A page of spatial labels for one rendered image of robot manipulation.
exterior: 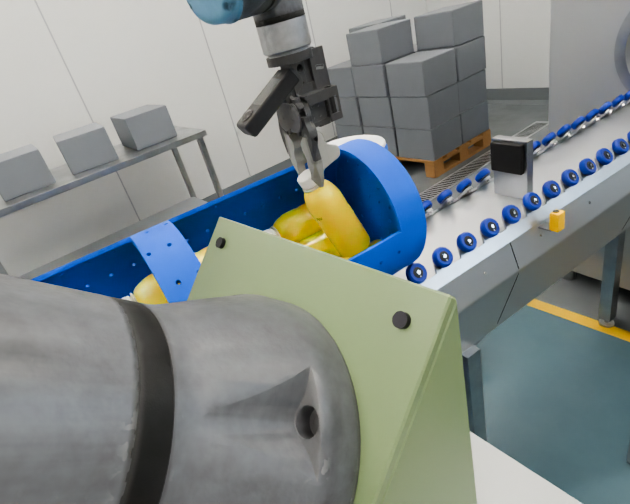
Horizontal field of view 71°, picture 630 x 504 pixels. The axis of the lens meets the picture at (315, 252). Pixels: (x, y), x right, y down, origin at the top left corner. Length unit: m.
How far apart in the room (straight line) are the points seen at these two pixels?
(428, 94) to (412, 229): 2.93
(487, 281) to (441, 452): 0.85
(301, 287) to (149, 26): 3.99
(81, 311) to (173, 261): 0.51
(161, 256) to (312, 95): 0.33
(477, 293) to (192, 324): 0.90
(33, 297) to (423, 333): 0.15
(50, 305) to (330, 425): 0.12
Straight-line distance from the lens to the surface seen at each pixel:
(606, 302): 2.23
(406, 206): 0.81
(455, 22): 3.97
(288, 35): 0.70
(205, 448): 0.18
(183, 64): 4.26
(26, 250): 4.09
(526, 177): 1.24
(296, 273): 0.26
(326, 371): 0.21
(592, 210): 1.36
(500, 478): 0.40
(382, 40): 3.92
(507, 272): 1.12
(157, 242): 0.71
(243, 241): 0.31
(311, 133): 0.71
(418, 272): 0.93
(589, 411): 1.97
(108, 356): 0.17
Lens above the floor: 1.48
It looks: 28 degrees down
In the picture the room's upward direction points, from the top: 15 degrees counter-clockwise
